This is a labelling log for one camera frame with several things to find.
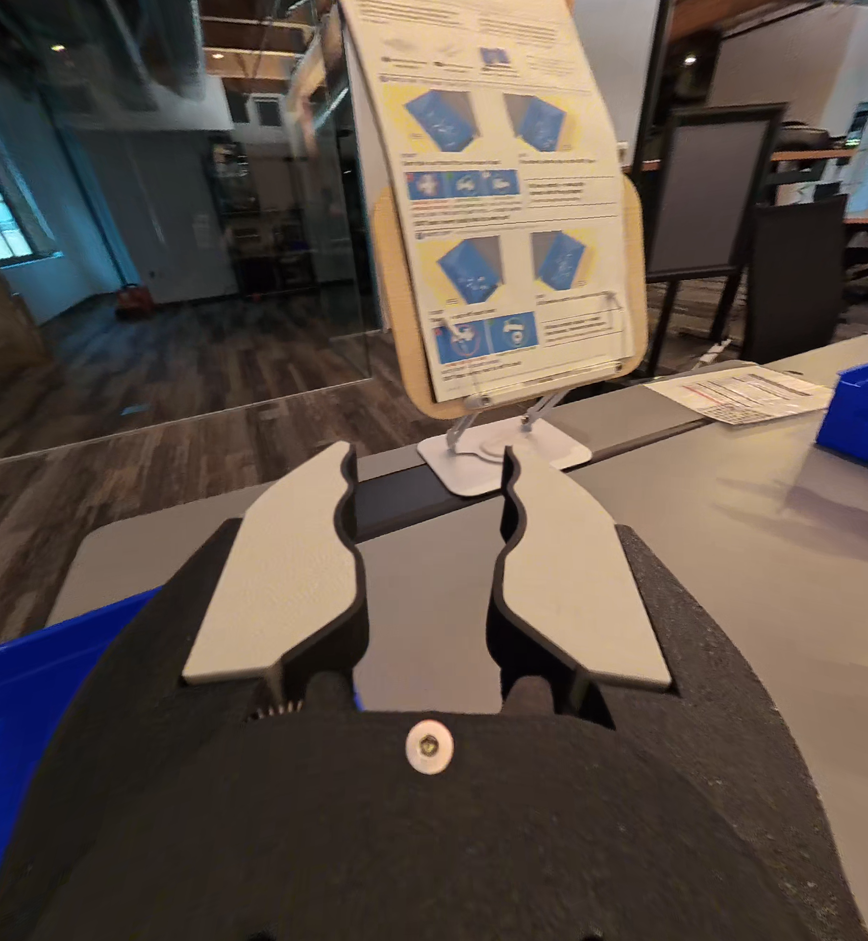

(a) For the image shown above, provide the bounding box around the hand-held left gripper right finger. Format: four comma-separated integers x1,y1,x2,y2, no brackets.
487,445,673,707

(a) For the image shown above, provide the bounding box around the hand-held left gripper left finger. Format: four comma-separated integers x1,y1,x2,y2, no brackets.
181,440,371,705

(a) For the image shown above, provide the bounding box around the blue plastic bin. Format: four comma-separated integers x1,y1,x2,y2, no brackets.
0,586,166,920
815,355,868,473

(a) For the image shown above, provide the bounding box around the laminated paper sheet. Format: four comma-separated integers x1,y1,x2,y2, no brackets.
643,364,835,426

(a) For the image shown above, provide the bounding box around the black shelving rack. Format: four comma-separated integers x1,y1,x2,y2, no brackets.
209,140,310,298

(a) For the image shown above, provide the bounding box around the printed instruction sheet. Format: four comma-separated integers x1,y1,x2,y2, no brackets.
337,0,637,404

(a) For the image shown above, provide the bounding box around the black framed easel board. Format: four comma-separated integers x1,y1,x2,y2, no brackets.
645,103,789,377

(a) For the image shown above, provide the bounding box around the paned window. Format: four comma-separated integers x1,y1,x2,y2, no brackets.
0,150,63,262

